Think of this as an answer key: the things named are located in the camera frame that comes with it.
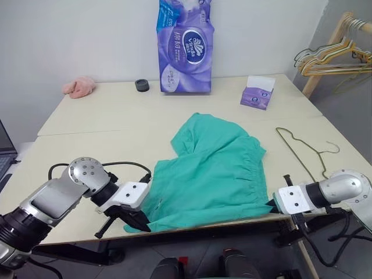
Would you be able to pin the black round object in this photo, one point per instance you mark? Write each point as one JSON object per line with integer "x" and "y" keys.
{"x": 142, "y": 85}

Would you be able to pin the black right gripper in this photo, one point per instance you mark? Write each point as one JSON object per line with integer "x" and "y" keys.
{"x": 273, "y": 207}

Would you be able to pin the black table frame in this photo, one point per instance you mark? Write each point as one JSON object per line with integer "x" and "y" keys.
{"x": 87, "y": 253}

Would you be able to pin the green shorts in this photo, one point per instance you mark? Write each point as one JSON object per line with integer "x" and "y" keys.
{"x": 209, "y": 180}

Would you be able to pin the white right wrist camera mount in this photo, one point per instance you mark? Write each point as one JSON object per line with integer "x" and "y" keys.
{"x": 293, "y": 199}

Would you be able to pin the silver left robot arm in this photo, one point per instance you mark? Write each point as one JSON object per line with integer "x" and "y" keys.
{"x": 52, "y": 200}

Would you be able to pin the grey laptop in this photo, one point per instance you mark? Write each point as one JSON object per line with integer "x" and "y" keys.
{"x": 5, "y": 162}

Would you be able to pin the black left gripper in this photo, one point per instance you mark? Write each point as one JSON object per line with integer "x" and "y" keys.
{"x": 119, "y": 211}

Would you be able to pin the dark rounded shape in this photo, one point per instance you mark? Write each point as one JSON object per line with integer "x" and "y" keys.
{"x": 241, "y": 264}
{"x": 168, "y": 268}

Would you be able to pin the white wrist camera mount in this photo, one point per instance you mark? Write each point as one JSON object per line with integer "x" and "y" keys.
{"x": 132, "y": 193}
{"x": 293, "y": 199}

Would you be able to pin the wooden clothes rack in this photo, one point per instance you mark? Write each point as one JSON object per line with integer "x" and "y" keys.
{"x": 309, "y": 84}

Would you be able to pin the pink cloth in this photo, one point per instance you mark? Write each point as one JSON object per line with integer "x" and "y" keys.
{"x": 80, "y": 88}

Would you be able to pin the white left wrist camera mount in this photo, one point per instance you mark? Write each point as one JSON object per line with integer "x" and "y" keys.
{"x": 132, "y": 193}

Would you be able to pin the small purple tissue box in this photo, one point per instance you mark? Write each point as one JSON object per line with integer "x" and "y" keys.
{"x": 255, "y": 97}

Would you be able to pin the large purple tissue pack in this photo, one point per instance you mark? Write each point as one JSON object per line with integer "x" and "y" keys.
{"x": 186, "y": 58}

